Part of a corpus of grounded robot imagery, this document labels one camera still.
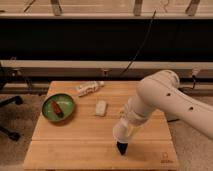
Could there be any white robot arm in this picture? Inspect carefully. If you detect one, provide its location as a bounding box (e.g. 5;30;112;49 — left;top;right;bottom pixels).
113;70;213;143

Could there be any black eraser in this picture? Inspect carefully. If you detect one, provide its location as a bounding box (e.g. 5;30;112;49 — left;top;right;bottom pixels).
116;142;128;155

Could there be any white rectangular block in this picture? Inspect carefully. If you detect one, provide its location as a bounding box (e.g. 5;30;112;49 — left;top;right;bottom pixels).
96;100;107;116

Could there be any green bowl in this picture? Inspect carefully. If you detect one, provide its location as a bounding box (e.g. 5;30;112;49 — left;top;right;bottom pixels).
42;93;75;122

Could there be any red brown item in bowl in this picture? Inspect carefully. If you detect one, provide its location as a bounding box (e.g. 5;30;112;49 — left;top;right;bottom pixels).
51;101;64;118

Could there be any black office chair base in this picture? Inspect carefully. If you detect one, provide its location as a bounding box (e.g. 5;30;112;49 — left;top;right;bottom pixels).
0;63;24;142

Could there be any black hanging cable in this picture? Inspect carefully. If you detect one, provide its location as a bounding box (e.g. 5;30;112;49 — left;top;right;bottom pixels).
120;9;157;76

